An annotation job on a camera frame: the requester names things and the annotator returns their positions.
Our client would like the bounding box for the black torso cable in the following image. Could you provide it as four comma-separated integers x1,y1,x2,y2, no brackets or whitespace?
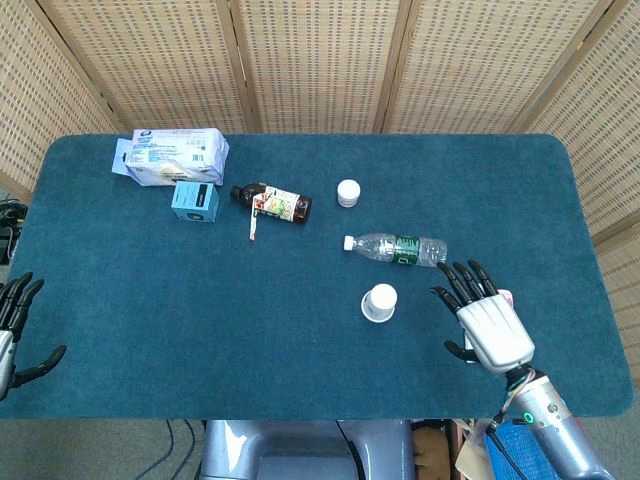
335,421,364,480

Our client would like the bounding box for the light blue cardboard box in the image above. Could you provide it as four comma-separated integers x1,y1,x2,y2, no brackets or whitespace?
170,180,221,224

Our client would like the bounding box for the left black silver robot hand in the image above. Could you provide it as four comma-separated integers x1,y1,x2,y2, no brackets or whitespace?
0,271,68,400

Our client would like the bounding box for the woven bamboo folding screen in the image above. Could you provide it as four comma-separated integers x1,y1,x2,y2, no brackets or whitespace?
0,0,640,381

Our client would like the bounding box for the brown cardboard piece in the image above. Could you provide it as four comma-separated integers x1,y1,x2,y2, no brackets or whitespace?
412,427,455,480

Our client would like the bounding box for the clear water bottle green label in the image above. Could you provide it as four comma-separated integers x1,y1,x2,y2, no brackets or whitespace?
342,231,449,268

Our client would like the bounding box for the small white jar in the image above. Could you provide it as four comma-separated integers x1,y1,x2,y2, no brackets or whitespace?
336,179,362,209

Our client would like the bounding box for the white paper cup blue flower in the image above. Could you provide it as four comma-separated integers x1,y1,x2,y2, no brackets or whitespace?
361,283,399,322

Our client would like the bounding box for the blue floor cable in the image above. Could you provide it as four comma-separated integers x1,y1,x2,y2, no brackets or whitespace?
133,419,177,480

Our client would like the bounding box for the white purple tissue pack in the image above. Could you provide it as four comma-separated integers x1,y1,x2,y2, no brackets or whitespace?
110,127,231,188

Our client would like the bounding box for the black arm cable with plug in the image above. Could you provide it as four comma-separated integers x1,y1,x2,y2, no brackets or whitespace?
487,399,521,480

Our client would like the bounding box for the grey blue robot torso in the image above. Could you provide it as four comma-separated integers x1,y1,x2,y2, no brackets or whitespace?
199,419,416,480

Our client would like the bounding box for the blue carpet table cover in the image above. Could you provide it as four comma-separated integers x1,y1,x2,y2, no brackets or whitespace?
0,133,635,420

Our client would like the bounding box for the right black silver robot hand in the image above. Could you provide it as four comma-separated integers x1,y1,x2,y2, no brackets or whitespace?
430,259,536,374

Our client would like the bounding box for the blue plastic basket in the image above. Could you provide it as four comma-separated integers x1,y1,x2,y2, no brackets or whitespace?
483,422,542,480

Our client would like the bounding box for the brown tea bottle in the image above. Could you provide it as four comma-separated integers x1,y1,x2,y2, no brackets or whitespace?
229,183,314,243

